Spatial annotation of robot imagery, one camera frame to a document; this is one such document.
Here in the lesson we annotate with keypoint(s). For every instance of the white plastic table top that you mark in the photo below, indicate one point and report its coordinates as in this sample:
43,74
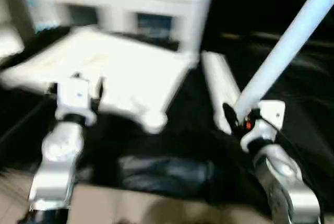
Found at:
104,64

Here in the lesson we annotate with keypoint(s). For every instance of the white plastic table leg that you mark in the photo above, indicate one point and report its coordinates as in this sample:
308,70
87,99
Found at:
281,44
228,77
216,83
202,12

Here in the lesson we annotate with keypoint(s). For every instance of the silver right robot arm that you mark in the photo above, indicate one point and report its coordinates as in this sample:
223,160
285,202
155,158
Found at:
287,182

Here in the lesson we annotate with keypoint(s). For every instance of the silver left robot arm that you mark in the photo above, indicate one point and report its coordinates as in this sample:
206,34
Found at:
57,161

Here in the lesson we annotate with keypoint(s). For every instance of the black plastic mat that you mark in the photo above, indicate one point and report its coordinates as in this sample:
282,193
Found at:
169,156

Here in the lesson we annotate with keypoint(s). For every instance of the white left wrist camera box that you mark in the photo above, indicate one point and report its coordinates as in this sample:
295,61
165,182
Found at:
74,98

